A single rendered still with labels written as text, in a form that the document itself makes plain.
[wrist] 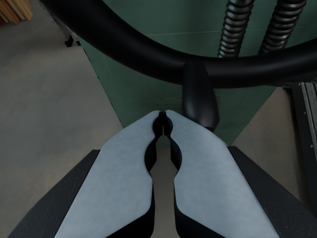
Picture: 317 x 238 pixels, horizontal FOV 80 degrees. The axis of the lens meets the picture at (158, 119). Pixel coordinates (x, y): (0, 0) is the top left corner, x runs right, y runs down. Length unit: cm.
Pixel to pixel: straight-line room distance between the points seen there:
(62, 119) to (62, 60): 42
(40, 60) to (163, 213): 112
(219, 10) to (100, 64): 25
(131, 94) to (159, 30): 20
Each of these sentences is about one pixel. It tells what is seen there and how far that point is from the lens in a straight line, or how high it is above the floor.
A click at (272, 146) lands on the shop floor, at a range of 98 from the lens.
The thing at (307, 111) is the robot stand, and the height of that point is 14.
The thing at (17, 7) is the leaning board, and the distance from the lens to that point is 179.
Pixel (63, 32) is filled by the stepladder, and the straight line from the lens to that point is 138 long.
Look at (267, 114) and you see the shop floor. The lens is 105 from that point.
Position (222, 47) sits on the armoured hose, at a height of 66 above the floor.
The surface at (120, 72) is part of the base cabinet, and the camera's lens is 44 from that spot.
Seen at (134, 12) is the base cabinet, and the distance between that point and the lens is 35.
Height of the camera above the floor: 82
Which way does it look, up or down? 62 degrees down
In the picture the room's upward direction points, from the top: 7 degrees counter-clockwise
